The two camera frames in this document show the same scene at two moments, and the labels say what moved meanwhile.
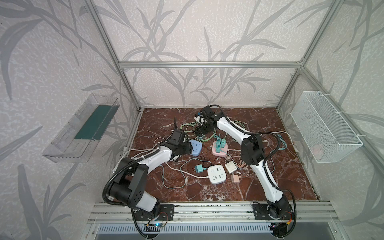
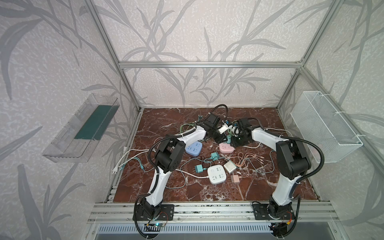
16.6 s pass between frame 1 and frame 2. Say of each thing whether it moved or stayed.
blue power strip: stayed
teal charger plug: stayed
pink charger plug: stayed
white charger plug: stayed
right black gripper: moved
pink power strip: moved
